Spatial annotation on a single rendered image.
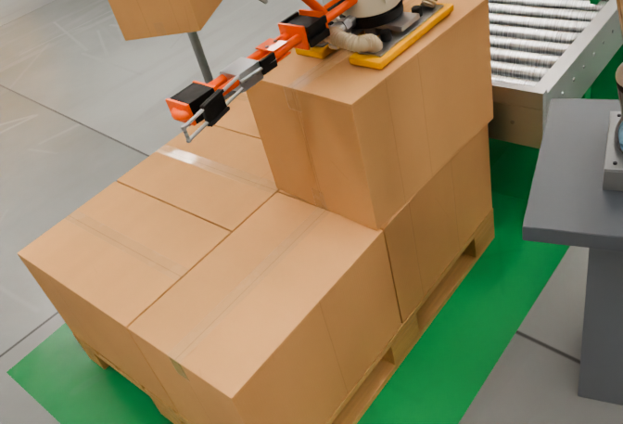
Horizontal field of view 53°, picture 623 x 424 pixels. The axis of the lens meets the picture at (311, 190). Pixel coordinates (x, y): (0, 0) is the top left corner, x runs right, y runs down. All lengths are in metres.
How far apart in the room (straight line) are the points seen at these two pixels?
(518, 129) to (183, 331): 1.24
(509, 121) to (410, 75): 0.62
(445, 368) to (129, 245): 1.04
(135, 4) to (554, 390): 2.33
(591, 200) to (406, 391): 0.89
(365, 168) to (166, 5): 1.70
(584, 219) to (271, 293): 0.75
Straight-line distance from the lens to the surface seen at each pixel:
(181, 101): 1.31
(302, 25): 1.50
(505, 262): 2.32
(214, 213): 1.90
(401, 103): 1.60
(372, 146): 1.54
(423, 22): 1.69
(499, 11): 2.78
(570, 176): 1.47
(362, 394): 1.99
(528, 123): 2.11
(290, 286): 1.59
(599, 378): 1.91
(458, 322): 2.14
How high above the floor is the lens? 1.66
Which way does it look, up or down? 37 degrees down
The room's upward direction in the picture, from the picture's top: 16 degrees counter-clockwise
